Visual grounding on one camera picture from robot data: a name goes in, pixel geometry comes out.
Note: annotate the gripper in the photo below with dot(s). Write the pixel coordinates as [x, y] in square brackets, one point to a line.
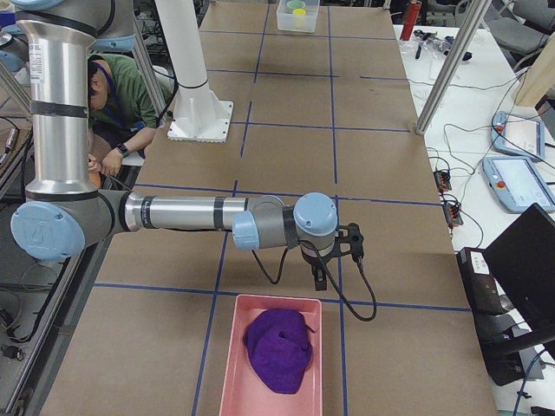
[315, 261]

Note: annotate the purple cloth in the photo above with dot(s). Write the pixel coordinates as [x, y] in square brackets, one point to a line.
[279, 349]

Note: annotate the yellow plastic cup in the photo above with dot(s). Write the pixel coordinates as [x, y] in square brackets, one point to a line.
[299, 13]

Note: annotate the green bowl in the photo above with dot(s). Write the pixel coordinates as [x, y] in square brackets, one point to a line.
[295, 4]

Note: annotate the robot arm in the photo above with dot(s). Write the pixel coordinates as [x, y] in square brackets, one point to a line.
[64, 212]

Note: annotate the black box device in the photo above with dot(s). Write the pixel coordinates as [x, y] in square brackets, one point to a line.
[479, 284]

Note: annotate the pink plastic bin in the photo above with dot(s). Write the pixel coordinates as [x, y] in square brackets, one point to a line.
[243, 392]

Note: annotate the black monitor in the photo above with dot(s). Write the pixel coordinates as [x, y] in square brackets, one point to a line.
[521, 259]

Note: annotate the near teach pendant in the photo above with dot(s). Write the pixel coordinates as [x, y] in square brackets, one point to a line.
[517, 183]

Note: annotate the teach pendant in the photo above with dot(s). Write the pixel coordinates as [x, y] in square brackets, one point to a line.
[517, 183]
[518, 135]

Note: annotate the far teach pendant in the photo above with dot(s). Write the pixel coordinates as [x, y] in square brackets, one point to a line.
[518, 135]

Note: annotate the person in green shirt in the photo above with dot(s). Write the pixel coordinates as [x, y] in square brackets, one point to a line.
[122, 117]

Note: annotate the clear plastic bin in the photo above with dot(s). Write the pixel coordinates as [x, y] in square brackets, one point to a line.
[286, 21]

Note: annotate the red cylinder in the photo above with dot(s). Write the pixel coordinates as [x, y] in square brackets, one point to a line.
[413, 11]

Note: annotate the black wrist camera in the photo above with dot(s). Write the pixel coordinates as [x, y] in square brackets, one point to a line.
[350, 242]

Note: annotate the aluminium frame post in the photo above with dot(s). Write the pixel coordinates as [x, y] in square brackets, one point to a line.
[475, 14]

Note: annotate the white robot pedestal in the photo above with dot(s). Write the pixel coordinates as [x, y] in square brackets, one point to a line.
[198, 114]

